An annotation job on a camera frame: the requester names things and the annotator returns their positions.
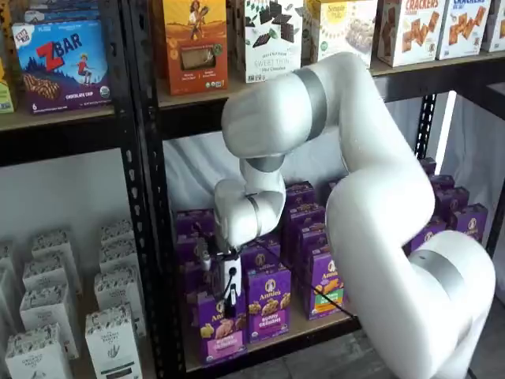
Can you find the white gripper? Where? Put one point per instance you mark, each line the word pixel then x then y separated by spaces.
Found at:
pixel 238 262

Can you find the purple Annie's box pink patch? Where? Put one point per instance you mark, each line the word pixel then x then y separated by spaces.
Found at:
pixel 193 276
pixel 195 221
pixel 185 248
pixel 223 339

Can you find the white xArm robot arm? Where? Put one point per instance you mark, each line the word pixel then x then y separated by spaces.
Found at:
pixel 375 197

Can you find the purple Annie's box violet patch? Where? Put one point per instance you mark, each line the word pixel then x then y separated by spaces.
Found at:
pixel 260 258
pixel 268 312

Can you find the purple Annie's box green patch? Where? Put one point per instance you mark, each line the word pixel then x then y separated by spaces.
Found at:
pixel 304 215
pixel 319 288
pixel 311 237
pixel 300 193

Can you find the black metal shelf rack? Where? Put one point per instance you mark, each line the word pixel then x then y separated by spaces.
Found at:
pixel 189 126
pixel 126 158
pixel 495 197

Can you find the purple Annie's box yellow patch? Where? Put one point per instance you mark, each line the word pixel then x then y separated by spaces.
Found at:
pixel 428 235

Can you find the purple Annie's box brown patch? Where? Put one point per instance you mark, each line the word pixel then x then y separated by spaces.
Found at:
pixel 453 199
pixel 442 182
pixel 469 221

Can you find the Simple Mills sweet thins box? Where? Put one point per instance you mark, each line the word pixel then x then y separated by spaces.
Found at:
pixel 272 51

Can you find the orange Revival box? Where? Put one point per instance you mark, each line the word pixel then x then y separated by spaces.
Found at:
pixel 195 47

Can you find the blue Z Bar box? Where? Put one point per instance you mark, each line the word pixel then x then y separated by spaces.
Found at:
pixel 59 15
pixel 59 71
pixel 67 3

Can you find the Simple Mills bars box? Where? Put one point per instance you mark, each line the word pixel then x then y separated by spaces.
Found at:
pixel 343 27

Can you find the yellow Bobo's box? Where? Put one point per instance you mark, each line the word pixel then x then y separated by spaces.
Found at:
pixel 4 98
pixel 3 23

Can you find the orange pretzel crackers box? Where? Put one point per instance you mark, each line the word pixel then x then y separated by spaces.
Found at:
pixel 410 35

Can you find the blue pretzel crackers box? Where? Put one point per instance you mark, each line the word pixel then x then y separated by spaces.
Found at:
pixel 461 31

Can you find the pale cracker box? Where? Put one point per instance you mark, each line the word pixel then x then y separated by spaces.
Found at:
pixel 495 23

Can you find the white printed carton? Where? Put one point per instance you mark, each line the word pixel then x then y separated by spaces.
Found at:
pixel 47 312
pixel 37 355
pixel 49 274
pixel 6 256
pixel 118 288
pixel 112 343
pixel 118 254
pixel 53 245
pixel 116 231

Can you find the white backdrop cloth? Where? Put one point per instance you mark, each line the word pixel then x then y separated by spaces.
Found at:
pixel 189 169

